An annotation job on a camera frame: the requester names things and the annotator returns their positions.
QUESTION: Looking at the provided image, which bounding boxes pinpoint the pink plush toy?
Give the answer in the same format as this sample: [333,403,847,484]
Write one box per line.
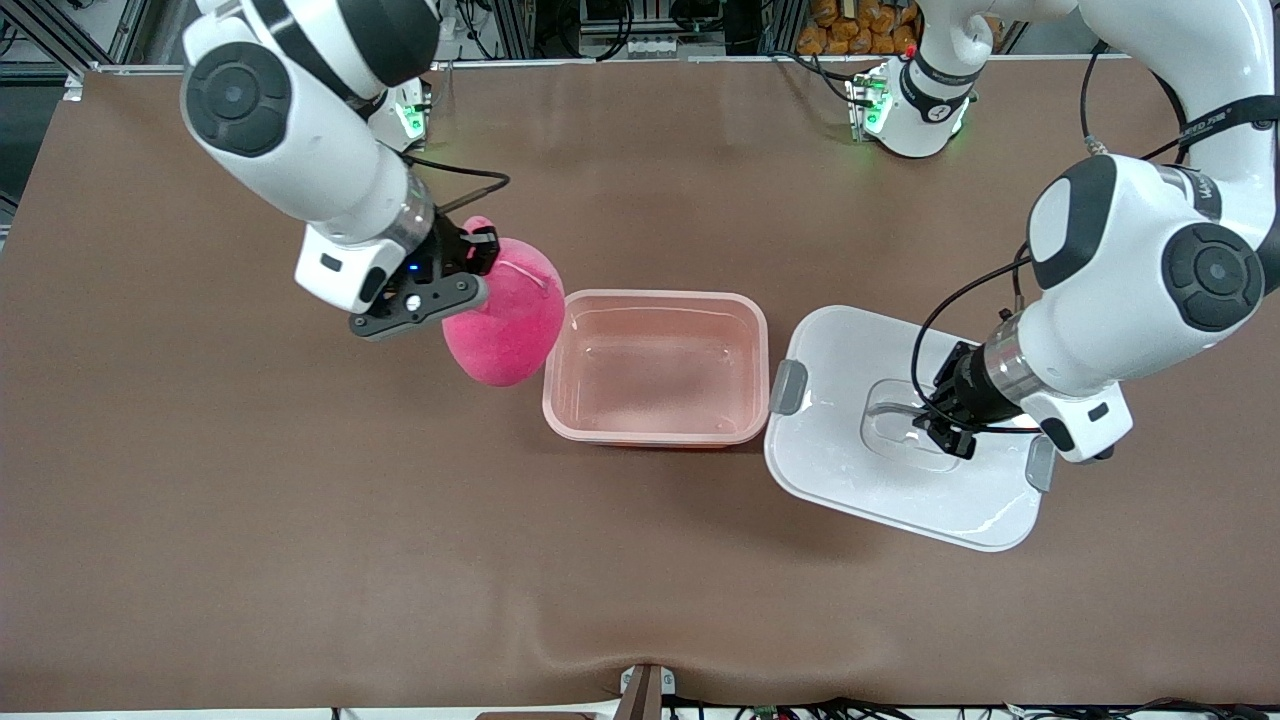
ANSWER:
[442,215,566,388]

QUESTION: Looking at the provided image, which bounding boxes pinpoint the white box lid grey latches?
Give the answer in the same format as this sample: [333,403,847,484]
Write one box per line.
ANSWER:
[764,305,1058,553]

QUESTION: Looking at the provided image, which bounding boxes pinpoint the pink translucent plastic box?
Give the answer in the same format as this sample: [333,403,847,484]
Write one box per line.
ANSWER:
[543,289,770,448]

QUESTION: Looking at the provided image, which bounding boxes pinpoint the table cover mat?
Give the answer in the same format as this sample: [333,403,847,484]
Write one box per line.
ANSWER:
[0,55,1280,713]

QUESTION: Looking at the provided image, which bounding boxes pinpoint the orange snack pile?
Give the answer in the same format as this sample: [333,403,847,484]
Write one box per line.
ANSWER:
[797,0,926,56]

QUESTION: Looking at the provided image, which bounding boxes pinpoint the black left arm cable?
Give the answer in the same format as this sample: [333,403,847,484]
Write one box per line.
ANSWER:
[910,40,1191,436]

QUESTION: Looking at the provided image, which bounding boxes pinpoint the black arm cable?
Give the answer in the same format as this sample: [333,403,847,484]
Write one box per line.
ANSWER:
[400,150,511,211]
[910,40,1191,436]

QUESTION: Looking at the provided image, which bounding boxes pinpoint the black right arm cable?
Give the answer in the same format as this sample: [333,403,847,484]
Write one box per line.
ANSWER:
[400,150,511,211]

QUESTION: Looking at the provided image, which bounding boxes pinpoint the silver table edge rail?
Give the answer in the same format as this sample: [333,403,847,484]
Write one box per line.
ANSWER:
[62,58,599,101]
[688,50,1101,64]

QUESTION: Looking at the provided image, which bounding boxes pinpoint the aluminium frame strut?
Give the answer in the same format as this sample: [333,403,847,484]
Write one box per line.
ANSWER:
[0,0,186,66]

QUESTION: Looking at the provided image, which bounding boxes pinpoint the front camera mount post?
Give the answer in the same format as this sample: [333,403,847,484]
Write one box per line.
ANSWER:
[612,662,678,720]

